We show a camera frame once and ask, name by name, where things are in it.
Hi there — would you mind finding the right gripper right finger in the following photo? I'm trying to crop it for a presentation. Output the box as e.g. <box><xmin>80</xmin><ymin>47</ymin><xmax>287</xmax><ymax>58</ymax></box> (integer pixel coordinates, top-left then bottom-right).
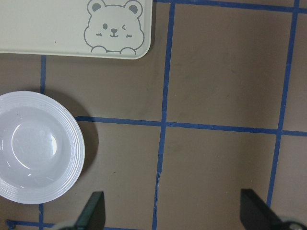
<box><xmin>240</xmin><ymin>189</ymin><xmax>283</xmax><ymax>230</ymax></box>

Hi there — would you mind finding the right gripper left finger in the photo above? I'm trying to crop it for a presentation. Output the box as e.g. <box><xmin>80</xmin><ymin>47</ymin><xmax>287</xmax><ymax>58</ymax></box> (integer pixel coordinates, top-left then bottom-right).
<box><xmin>74</xmin><ymin>191</ymin><xmax>106</xmax><ymax>230</ymax></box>

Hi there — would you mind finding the cream bear tray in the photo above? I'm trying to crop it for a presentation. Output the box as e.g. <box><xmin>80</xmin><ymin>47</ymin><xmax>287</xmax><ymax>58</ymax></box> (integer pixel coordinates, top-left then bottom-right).
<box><xmin>0</xmin><ymin>0</ymin><xmax>153</xmax><ymax>59</ymax></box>

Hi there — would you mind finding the white round plate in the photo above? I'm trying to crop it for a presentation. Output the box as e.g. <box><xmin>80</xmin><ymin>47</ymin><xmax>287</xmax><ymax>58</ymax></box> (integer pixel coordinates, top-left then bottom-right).
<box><xmin>0</xmin><ymin>91</ymin><xmax>85</xmax><ymax>204</ymax></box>

